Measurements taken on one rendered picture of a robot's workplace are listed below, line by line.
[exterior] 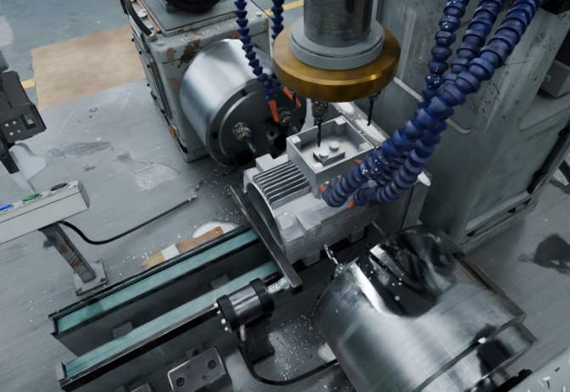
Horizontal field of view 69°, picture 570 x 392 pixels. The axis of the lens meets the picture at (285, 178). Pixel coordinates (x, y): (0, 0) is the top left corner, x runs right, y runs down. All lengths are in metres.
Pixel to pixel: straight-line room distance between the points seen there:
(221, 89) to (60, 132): 0.74
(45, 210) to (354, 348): 0.59
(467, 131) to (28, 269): 0.99
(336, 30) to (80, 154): 0.98
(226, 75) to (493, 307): 0.63
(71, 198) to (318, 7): 0.56
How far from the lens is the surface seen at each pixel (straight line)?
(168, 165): 1.23
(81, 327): 0.90
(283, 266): 0.71
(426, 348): 0.55
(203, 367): 0.84
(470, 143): 0.75
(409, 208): 0.73
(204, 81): 0.91
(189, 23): 1.06
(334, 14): 0.55
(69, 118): 1.52
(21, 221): 0.88
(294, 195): 0.71
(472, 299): 0.58
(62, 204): 0.86
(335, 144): 0.74
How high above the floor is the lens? 1.65
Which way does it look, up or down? 48 degrees down
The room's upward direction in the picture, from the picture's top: 3 degrees counter-clockwise
